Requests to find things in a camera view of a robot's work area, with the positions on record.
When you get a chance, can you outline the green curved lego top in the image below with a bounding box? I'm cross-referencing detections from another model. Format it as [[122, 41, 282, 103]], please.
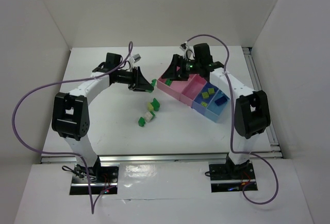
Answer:
[[152, 98, 160, 108]]

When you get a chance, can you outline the small pink bin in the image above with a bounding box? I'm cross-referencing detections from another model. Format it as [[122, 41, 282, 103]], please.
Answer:
[[179, 74, 207, 107]]

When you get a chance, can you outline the pale yellow curved lego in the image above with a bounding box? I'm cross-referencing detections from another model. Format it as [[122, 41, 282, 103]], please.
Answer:
[[147, 103, 154, 111]]

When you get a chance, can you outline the purple cable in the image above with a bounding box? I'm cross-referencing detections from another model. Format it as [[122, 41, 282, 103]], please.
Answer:
[[184, 34, 281, 205], [11, 41, 134, 214]]

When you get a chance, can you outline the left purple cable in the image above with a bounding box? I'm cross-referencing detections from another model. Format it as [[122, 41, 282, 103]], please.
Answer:
[[11, 41, 134, 214]]

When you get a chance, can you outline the aluminium rail front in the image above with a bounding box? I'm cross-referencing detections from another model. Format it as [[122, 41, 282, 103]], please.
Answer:
[[41, 152, 233, 167]]

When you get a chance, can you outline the aluminium rail right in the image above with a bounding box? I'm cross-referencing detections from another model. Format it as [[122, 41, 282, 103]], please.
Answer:
[[242, 47, 283, 159]]

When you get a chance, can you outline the purple bin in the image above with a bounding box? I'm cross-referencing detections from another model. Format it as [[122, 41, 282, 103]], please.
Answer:
[[191, 83, 219, 115]]

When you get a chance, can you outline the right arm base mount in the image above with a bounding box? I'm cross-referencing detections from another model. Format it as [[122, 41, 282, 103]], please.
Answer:
[[204, 163, 258, 193]]

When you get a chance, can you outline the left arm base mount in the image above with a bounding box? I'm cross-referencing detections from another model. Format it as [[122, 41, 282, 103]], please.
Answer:
[[62, 165, 119, 196]]

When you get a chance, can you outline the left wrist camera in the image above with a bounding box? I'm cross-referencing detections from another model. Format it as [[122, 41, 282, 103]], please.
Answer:
[[130, 54, 141, 63]]

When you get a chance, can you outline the green lego brick half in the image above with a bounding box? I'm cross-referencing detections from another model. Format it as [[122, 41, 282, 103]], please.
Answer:
[[165, 79, 172, 86]]

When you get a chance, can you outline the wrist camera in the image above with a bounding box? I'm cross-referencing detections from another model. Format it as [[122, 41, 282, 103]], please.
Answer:
[[180, 43, 193, 60], [130, 54, 141, 63]]

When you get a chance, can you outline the light blue bin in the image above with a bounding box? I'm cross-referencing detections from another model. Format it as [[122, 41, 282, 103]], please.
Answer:
[[204, 90, 229, 123]]

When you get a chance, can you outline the small green curved lego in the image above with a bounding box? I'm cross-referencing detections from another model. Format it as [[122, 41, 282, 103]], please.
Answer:
[[138, 117, 146, 127]]

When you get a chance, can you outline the aluminium rail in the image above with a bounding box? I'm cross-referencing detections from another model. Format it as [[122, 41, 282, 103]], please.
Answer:
[[242, 47, 283, 159], [41, 152, 233, 167]]

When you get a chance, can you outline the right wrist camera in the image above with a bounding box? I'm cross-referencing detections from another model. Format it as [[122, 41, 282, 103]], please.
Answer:
[[180, 43, 193, 60]]

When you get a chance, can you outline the lime square lego front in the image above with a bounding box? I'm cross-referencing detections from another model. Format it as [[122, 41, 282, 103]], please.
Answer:
[[202, 92, 209, 99]]

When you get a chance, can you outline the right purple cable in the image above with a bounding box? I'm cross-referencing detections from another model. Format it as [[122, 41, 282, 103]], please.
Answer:
[[184, 34, 281, 205]]

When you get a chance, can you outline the green stepped lego block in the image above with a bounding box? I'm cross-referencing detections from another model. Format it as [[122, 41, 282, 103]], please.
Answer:
[[151, 79, 157, 87]]

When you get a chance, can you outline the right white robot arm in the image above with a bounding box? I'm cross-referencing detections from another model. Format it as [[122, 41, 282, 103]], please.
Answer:
[[161, 43, 271, 177]]

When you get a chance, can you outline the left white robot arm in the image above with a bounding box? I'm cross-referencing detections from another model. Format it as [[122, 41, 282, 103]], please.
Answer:
[[52, 53, 154, 177]]

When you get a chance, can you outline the green lego on white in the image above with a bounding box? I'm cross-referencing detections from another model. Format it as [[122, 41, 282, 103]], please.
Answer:
[[150, 111, 155, 119]]

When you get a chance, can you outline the dark blue lego plate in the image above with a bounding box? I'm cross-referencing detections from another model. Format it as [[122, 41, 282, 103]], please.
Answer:
[[214, 96, 228, 106]]

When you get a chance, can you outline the white lego brick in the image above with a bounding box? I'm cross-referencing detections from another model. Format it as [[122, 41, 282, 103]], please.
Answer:
[[144, 111, 152, 122]]

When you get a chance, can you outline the large pink bin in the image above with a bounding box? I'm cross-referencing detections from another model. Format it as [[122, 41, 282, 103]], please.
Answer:
[[157, 77, 192, 101]]

